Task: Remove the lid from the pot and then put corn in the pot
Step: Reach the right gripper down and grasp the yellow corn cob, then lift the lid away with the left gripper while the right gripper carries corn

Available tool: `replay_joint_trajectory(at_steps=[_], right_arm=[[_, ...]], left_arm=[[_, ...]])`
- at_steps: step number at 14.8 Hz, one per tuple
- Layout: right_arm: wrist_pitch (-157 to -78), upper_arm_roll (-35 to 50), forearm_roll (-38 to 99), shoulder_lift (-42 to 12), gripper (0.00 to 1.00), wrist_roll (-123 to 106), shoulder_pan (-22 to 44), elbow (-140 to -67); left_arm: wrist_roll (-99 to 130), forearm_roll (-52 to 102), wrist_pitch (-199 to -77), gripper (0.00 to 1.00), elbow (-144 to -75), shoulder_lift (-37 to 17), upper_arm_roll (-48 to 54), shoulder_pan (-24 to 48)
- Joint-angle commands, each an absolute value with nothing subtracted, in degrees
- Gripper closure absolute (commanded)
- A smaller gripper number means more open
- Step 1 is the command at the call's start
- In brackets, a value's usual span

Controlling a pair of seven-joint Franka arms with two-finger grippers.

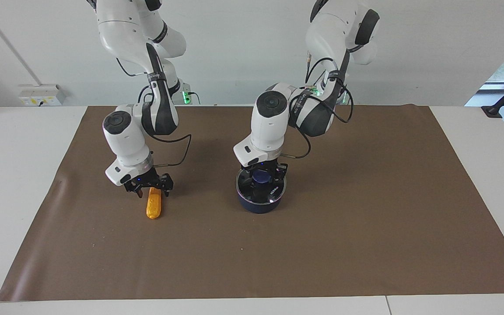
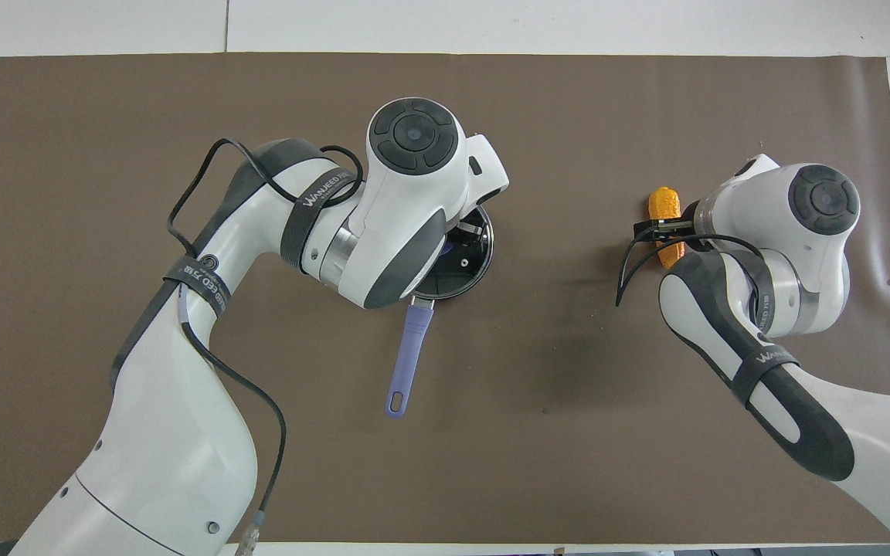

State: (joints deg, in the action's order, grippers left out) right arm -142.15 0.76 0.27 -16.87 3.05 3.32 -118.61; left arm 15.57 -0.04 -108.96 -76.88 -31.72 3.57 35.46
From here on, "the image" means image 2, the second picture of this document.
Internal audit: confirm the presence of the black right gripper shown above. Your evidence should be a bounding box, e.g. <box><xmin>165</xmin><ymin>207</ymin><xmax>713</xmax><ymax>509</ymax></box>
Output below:
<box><xmin>680</xmin><ymin>201</ymin><xmax>703</xmax><ymax>250</ymax></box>

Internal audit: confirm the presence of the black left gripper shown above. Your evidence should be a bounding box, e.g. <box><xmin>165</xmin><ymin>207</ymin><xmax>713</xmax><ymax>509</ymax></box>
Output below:
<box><xmin>456</xmin><ymin>205</ymin><xmax>489</xmax><ymax>242</ymax></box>

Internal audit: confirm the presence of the orange corn cob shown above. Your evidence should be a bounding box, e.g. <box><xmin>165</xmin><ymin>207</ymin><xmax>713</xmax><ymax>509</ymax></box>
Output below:
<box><xmin>648</xmin><ymin>186</ymin><xmax>686</xmax><ymax>270</ymax></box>

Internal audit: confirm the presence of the brown table mat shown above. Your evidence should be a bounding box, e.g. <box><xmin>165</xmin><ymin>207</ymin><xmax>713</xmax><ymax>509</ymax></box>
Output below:
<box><xmin>0</xmin><ymin>52</ymin><xmax>890</xmax><ymax>546</ymax></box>

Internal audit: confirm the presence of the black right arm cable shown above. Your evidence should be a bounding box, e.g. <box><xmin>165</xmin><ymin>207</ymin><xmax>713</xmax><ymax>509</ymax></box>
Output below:
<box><xmin>616</xmin><ymin>219</ymin><xmax>764</xmax><ymax>308</ymax></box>

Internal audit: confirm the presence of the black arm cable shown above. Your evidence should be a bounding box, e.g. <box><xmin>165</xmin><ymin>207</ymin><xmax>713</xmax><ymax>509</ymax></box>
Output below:
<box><xmin>166</xmin><ymin>137</ymin><xmax>367</xmax><ymax>556</ymax></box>
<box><xmin>616</xmin><ymin>219</ymin><xmax>764</xmax><ymax>308</ymax></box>

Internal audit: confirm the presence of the dark blue pot with handle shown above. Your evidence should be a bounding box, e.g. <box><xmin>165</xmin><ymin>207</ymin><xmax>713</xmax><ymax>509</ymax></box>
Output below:
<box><xmin>384</xmin><ymin>204</ymin><xmax>496</xmax><ymax>420</ymax></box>

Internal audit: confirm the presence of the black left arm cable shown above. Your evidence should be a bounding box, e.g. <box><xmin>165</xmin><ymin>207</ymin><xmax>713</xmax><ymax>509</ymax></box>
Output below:
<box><xmin>166</xmin><ymin>137</ymin><xmax>367</xmax><ymax>556</ymax></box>

